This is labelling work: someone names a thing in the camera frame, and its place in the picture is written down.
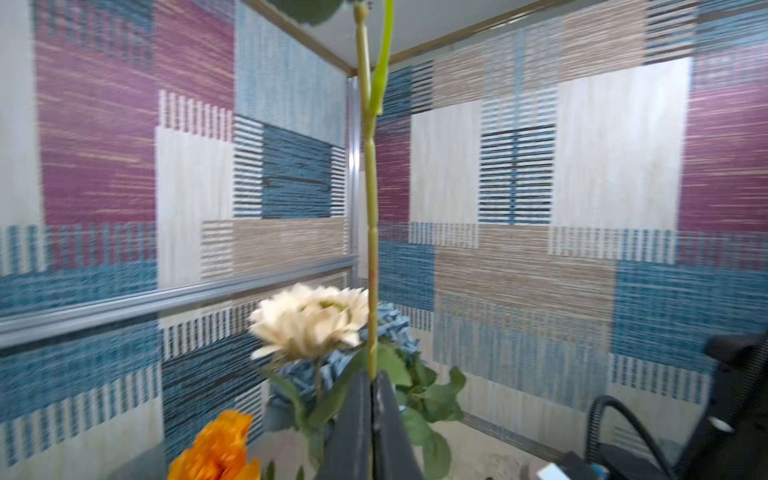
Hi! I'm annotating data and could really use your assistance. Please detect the orange marigold flower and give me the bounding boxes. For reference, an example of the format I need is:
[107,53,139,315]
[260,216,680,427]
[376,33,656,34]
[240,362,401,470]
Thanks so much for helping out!
[167,410,261,480]

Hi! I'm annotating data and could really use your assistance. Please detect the cream sunflower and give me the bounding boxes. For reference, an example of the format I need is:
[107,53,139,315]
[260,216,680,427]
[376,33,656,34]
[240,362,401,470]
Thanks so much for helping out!
[247,283,371,409]

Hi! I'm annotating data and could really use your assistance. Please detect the dark blue rose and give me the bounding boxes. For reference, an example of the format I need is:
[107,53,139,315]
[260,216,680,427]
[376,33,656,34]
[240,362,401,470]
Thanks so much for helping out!
[266,0,397,383]

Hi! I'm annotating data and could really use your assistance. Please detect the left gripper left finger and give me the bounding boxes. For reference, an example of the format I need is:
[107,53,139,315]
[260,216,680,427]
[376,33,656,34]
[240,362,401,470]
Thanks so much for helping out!
[315,372,373,480]

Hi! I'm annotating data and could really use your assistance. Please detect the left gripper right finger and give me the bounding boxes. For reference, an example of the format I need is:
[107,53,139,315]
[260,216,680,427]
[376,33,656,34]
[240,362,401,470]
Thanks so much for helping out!
[373,371,424,480]

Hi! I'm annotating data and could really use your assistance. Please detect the black corrugated cable hose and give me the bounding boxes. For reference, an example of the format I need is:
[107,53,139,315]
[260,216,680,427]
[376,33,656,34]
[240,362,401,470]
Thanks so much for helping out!
[584,394,679,480]

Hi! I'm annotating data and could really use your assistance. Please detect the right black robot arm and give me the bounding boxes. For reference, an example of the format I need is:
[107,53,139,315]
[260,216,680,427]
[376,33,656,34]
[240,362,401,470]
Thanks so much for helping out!
[675,333,767,479]

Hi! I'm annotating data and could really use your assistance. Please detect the light blue rose bunch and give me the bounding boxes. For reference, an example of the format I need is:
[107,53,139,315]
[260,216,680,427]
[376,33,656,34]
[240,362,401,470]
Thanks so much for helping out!
[261,302,468,480]

